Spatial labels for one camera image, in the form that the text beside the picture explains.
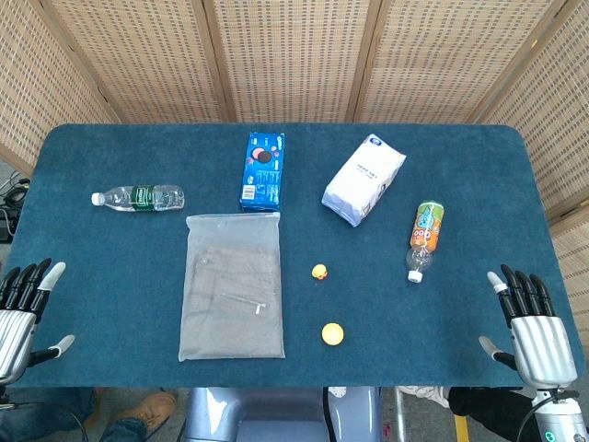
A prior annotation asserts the blue carpet table cover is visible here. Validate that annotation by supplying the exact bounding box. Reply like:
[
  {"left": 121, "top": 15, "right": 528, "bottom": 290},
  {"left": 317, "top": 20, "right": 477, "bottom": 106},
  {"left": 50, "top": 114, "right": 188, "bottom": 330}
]
[{"left": 0, "top": 122, "right": 588, "bottom": 391}]

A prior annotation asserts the woven bamboo screen panel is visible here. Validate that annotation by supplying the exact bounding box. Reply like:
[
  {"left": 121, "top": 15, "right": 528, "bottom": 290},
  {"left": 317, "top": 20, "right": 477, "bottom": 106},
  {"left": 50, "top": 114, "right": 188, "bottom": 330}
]
[
  {"left": 0, "top": 0, "right": 121, "bottom": 179},
  {"left": 39, "top": 0, "right": 231, "bottom": 124},
  {"left": 476, "top": 0, "right": 589, "bottom": 342},
  {"left": 353, "top": 0, "right": 560, "bottom": 124},
  {"left": 202, "top": 0, "right": 383, "bottom": 123}
]

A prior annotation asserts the black cables and equipment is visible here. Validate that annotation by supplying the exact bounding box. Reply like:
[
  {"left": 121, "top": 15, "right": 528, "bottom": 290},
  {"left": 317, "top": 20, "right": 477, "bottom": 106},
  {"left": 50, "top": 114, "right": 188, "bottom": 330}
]
[{"left": 0, "top": 176, "right": 31, "bottom": 246}]

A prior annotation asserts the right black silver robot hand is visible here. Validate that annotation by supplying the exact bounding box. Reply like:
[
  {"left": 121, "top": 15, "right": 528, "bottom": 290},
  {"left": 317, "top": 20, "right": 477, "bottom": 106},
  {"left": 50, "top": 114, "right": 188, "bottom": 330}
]
[{"left": 478, "top": 263, "right": 579, "bottom": 391}]

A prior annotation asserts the white sneaker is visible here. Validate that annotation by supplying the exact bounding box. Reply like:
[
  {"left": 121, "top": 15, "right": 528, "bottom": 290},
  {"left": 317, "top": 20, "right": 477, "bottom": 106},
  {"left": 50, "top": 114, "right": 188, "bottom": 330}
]
[{"left": 396, "top": 385, "right": 452, "bottom": 410}]

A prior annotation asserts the blue jeans leg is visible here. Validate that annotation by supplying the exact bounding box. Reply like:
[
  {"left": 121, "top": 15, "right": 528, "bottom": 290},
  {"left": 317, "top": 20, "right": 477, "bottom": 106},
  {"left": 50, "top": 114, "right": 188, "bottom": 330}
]
[{"left": 0, "top": 386, "right": 151, "bottom": 442}]

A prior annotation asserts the frosted zip bag with cloth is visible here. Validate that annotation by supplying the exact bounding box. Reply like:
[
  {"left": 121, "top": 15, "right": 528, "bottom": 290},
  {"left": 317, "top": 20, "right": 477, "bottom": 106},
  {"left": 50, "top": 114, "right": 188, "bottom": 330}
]
[{"left": 177, "top": 211, "right": 286, "bottom": 363}]

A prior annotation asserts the orange label drink bottle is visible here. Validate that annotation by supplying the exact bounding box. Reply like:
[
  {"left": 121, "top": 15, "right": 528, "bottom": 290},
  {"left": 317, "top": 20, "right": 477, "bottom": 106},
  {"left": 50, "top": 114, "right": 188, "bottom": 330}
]
[{"left": 405, "top": 199, "right": 446, "bottom": 284}]

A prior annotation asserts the white paper bag package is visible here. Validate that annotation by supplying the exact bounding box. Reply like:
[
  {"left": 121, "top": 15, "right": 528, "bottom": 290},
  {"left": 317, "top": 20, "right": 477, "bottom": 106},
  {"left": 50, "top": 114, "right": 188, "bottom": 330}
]
[{"left": 320, "top": 133, "right": 408, "bottom": 228}]

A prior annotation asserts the yellow toy egg tart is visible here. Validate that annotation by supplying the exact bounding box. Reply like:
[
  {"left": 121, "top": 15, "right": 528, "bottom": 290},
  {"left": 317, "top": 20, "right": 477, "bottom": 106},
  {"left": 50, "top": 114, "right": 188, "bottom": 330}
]
[{"left": 321, "top": 322, "right": 345, "bottom": 346}]

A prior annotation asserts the tan leather boot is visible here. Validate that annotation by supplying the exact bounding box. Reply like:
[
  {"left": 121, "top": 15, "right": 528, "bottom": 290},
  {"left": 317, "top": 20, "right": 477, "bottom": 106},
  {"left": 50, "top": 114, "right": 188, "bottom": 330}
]
[{"left": 95, "top": 389, "right": 179, "bottom": 433}]

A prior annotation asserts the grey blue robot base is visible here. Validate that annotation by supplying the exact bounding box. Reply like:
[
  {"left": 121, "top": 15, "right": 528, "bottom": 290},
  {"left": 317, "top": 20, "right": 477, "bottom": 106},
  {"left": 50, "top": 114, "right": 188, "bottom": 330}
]
[{"left": 182, "top": 386, "right": 384, "bottom": 442}]

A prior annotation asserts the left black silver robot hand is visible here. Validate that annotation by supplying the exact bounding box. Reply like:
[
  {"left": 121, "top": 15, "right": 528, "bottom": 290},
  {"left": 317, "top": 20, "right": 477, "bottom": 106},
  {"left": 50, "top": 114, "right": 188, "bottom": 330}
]
[{"left": 0, "top": 257, "right": 76, "bottom": 386}]

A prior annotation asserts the clear water bottle green label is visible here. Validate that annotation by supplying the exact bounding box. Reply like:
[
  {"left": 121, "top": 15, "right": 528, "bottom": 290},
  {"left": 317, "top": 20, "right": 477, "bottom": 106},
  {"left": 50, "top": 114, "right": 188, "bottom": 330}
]
[{"left": 90, "top": 183, "right": 186, "bottom": 214}]

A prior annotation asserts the blue cookie box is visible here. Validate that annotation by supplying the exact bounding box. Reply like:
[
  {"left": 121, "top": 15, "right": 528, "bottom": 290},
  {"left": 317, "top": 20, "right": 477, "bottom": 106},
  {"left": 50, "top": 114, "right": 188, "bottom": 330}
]
[{"left": 238, "top": 132, "right": 285, "bottom": 214}]

